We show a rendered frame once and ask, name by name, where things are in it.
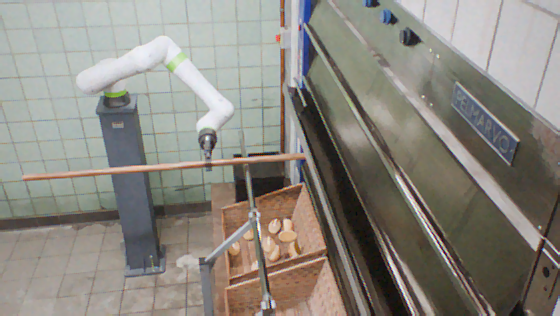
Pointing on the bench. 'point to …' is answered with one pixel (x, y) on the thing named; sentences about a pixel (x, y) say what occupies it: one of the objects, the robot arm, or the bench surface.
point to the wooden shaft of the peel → (161, 167)
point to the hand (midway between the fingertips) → (208, 163)
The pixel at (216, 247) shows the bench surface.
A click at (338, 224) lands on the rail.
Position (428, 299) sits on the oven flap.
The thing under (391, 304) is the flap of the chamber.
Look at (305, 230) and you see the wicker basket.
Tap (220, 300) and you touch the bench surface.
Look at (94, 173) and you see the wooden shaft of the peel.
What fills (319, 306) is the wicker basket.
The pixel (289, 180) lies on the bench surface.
